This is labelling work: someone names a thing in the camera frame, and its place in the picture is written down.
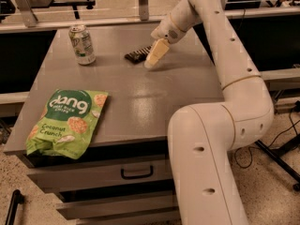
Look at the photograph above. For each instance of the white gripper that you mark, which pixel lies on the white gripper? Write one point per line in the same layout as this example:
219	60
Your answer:
164	29

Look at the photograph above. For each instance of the black chocolate rxbar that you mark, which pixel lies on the black chocolate rxbar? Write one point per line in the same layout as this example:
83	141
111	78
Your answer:
139	55

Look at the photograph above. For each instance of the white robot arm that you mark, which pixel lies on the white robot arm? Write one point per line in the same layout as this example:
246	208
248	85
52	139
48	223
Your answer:
200	135

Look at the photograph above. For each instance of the green rice chip bag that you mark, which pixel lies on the green rice chip bag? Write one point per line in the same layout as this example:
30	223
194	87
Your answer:
67	124

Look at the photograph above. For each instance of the green white soda can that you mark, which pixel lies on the green white soda can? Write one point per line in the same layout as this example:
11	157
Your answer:
82	44

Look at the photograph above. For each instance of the grey drawer cabinet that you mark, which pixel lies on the grey drawer cabinet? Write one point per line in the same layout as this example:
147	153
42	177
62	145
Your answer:
120	145

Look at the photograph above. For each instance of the black stand leg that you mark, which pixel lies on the black stand leg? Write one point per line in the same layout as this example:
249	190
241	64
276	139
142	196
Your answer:
276	154

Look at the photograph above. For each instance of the black bar lower left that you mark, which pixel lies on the black bar lower left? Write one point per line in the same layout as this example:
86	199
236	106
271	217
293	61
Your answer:
16	199

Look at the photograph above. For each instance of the black drawer handle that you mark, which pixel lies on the black drawer handle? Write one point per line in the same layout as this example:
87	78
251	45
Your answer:
127	174

